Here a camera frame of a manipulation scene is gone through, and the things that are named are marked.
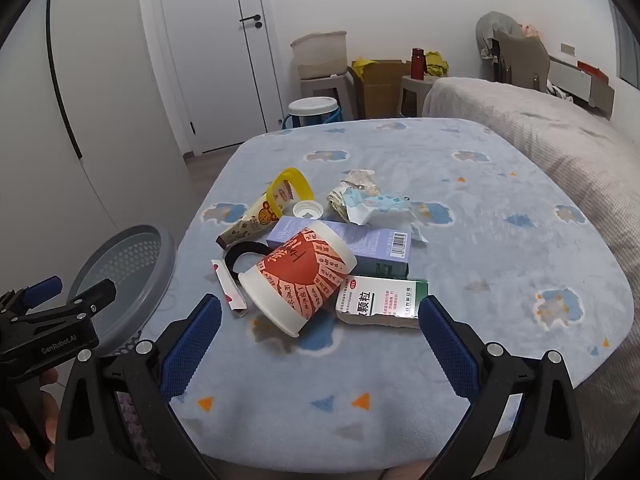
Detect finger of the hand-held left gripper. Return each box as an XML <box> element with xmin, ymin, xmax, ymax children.
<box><xmin>0</xmin><ymin>276</ymin><xmax>63</xmax><ymax>318</ymax></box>
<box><xmin>22</xmin><ymin>279</ymin><xmax>117</xmax><ymax>327</ymax></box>

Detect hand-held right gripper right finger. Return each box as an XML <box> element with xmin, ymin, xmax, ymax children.
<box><xmin>417</xmin><ymin>295</ymin><xmax>586</xmax><ymax>480</ymax></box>

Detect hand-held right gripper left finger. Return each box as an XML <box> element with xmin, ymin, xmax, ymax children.
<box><xmin>55</xmin><ymin>294</ymin><xmax>223</xmax><ymax>480</ymax></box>

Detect grey mesh waste basket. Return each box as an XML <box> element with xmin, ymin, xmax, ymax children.
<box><xmin>67</xmin><ymin>224</ymin><xmax>177</xmax><ymax>357</ymax></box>

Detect small white red sachet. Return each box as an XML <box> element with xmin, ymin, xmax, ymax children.
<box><xmin>210</xmin><ymin>258</ymin><xmax>249</xmax><ymax>317</ymax></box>

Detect white and green medicine box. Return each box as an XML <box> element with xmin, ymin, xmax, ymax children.
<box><xmin>335</xmin><ymin>274</ymin><xmax>430</xmax><ymax>330</ymax></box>

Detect black cup carrier strap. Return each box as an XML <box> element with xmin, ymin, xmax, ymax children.
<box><xmin>223</xmin><ymin>241</ymin><xmax>271</xmax><ymax>287</ymax></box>

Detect red and white paper cup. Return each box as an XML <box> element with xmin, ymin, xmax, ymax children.
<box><xmin>237</xmin><ymin>222</ymin><xmax>358</xmax><ymax>339</ymax></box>

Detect purple toothpaste box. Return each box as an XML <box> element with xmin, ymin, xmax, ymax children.
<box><xmin>266</xmin><ymin>215</ymin><xmax>413</xmax><ymax>280</ymax></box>

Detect light blue printed wrapper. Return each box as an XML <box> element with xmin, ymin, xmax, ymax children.
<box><xmin>344</xmin><ymin>191</ymin><xmax>429</xmax><ymax>247</ymax></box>

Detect person's left hand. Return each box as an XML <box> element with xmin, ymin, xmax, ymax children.
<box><xmin>5</xmin><ymin>366</ymin><xmax>66</xmax><ymax>473</ymax></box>

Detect light blue printed blanket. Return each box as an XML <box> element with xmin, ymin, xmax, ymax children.
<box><xmin>160</xmin><ymin>118</ymin><xmax>636</xmax><ymax>453</ymax></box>

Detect white bottle cap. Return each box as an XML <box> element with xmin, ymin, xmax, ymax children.
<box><xmin>292</xmin><ymin>199</ymin><xmax>323</xmax><ymax>220</ymax></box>

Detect crumpled white paper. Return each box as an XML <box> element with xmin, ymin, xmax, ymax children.
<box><xmin>327</xmin><ymin>169</ymin><xmax>382</xmax><ymax>222</ymax></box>

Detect beige textured bed cover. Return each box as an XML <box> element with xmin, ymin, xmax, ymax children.
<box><xmin>422</xmin><ymin>77</ymin><xmax>640</xmax><ymax>466</ymax></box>

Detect beige plastic stool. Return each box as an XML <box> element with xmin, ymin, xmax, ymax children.
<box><xmin>397</xmin><ymin>75</ymin><xmax>439</xmax><ymax>119</ymax></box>
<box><xmin>298</xmin><ymin>71</ymin><xmax>359</xmax><ymax>122</ymax></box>

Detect white round stool blue legs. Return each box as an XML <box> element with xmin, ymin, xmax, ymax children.
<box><xmin>282</xmin><ymin>95</ymin><xmax>344</xmax><ymax>131</ymax></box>

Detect cardboard box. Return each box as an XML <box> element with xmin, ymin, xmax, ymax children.
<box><xmin>350</xmin><ymin>59</ymin><xmax>427</xmax><ymax>121</ymax></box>

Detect white door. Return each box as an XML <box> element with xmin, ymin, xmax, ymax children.
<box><xmin>137</xmin><ymin>0</ymin><xmax>286</xmax><ymax>157</ymax></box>

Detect yellow-green cloth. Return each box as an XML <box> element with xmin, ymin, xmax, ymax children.
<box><xmin>424</xmin><ymin>51</ymin><xmax>450</xmax><ymax>79</ymax></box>

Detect white low cabinet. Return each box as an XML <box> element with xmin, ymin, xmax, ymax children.
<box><xmin>547</xmin><ymin>52</ymin><xmax>617</xmax><ymax>120</ymax></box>

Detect chair with grey garment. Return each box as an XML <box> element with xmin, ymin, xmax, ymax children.
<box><xmin>474</xmin><ymin>10</ymin><xmax>552</xmax><ymax>93</ymax></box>

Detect white plastic storage bin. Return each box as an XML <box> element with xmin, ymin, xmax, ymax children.
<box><xmin>290</xmin><ymin>30</ymin><xmax>349</xmax><ymax>80</ymax></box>

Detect cone wrapper with yellow ring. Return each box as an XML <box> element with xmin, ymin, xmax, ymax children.
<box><xmin>215</xmin><ymin>167</ymin><xmax>315</xmax><ymax>250</ymax></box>

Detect black wardrobe handle strip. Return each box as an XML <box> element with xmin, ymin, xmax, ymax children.
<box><xmin>45</xmin><ymin>0</ymin><xmax>84</xmax><ymax>159</ymax></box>

